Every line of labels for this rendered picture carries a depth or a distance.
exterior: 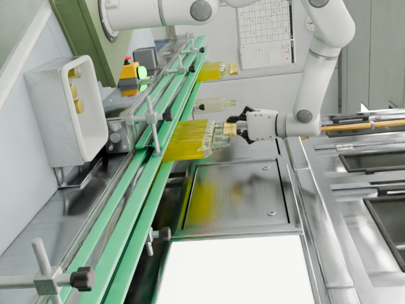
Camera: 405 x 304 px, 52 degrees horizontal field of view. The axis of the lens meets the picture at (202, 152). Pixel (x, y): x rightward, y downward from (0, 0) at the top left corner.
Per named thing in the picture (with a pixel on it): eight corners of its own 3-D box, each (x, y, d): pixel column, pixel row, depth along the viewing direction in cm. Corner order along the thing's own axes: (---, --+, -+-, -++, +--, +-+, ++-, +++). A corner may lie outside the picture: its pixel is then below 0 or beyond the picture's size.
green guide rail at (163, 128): (135, 149, 117) (163, 146, 116) (134, 146, 117) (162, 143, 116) (196, 49, 278) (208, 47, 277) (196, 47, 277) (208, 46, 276)
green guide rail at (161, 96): (130, 124, 114) (158, 122, 113) (129, 120, 114) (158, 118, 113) (194, 37, 275) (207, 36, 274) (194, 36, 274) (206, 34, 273)
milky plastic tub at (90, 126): (52, 168, 95) (88, 165, 94) (23, 72, 87) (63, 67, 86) (79, 140, 111) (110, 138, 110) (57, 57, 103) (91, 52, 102)
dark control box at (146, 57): (135, 70, 174) (155, 68, 172) (131, 51, 171) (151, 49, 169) (140, 66, 181) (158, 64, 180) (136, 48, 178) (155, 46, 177)
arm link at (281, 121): (290, 136, 140) (281, 136, 141) (288, 110, 137) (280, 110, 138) (285, 143, 134) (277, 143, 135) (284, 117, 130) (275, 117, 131)
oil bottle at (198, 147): (144, 163, 127) (214, 158, 125) (141, 146, 125) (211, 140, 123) (148, 156, 133) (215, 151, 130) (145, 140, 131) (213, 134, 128)
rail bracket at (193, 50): (178, 56, 207) (204, 53, 205) (175, 41, 204) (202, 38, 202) (178, 55, 210) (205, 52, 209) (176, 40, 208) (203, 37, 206)
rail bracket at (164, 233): (116, 261, 97) (172, 259, 95) (109, 236, 94) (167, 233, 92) (120, 251, 100) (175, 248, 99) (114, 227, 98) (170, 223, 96)
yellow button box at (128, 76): (117, 87, 148) (137, 84, 147) (113, 66, 146) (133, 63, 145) (122, 82, 155) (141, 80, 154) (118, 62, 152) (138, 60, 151)
